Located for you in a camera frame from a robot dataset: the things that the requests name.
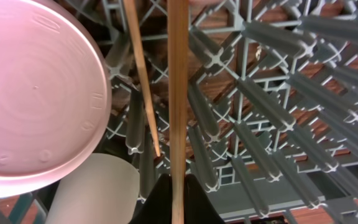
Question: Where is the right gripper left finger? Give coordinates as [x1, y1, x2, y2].
[129, 174, 172, 224]

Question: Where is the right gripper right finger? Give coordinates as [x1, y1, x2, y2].
[184, 174, 225, 224]

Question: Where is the small white cup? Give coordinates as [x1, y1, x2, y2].
[45, 153, 140, 224]

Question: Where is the small pink plate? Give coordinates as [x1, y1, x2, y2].
[0, 0, 111, 198]

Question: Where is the grey dishwasher rack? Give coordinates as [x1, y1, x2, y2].
[0, 1, 358, 223]

